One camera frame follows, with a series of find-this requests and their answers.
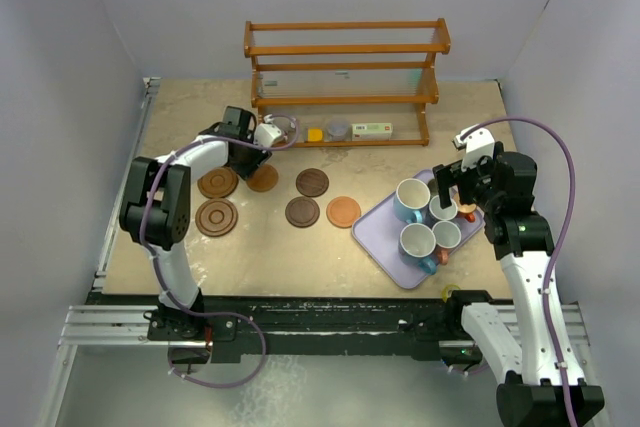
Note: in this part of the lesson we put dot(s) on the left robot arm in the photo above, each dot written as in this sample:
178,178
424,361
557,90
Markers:
156,205

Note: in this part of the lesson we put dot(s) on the dark walnut coaster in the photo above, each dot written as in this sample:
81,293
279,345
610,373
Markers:
312,182
302,212

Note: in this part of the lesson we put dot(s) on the orange brown mug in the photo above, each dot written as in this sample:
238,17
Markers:
467,212

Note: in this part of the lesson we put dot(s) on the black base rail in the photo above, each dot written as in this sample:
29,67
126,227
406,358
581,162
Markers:
235,326

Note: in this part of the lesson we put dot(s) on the large blue mug front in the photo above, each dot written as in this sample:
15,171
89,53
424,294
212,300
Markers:
416,247

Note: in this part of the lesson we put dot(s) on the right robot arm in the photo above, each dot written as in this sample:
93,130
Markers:
540,381

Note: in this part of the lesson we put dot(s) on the yellow small container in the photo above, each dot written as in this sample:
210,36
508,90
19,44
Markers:
314,135

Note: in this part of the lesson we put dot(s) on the lavender plastic tray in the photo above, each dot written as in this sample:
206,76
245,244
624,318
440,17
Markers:
378,232

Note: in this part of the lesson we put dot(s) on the light wood coaster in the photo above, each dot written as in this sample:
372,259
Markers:
264,179

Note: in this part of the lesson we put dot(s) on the large blue mug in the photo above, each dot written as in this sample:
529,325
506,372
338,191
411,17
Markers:
416,247
411,199

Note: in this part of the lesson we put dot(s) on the brown ringed coaster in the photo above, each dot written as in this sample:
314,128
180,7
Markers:
216,217
218,183

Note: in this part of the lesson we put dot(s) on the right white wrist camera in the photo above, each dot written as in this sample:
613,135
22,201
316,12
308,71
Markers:
476,145

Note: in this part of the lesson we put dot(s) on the small orange-handled mug front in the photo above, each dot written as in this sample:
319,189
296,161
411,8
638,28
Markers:
448,237

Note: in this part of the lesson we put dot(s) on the yellow tape roll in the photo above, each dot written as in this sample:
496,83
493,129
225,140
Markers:
448,290

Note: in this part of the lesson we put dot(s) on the aluminium frame rail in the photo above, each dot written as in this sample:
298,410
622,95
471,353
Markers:
103,326

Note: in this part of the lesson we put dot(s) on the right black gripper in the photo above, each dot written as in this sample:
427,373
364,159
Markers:
451,174

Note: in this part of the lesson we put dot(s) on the orange wood coaster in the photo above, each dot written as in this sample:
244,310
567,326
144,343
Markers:
343,211

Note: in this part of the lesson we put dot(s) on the small grey mug rear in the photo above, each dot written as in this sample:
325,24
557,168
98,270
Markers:
439,213

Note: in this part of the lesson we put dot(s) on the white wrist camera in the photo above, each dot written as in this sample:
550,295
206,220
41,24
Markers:
476,145
267,134

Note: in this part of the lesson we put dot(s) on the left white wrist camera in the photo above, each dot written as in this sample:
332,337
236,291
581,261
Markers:
267,134

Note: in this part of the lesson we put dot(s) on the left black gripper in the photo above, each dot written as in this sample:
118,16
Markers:
259,157

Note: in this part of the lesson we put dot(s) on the white long box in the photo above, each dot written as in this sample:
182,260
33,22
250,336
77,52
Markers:
381,131

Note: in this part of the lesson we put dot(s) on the wooden three-tier shelf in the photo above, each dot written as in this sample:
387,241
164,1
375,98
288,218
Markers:
344,61

